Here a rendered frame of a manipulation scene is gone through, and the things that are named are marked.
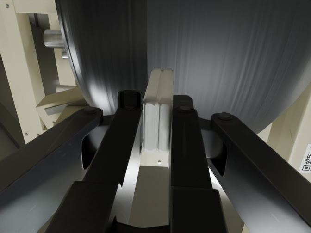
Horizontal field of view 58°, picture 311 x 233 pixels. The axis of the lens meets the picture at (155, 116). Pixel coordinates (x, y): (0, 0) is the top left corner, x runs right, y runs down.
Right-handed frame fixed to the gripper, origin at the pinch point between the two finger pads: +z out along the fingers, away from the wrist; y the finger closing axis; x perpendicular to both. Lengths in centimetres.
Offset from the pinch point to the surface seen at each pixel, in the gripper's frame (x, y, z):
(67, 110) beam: -31, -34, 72
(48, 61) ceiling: -150, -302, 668
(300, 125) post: -15.6, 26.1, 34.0
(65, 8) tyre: 4.9, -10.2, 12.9
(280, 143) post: -23, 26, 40
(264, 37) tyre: 3.1, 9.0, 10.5
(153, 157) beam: -43, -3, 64
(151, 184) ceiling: -206, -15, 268
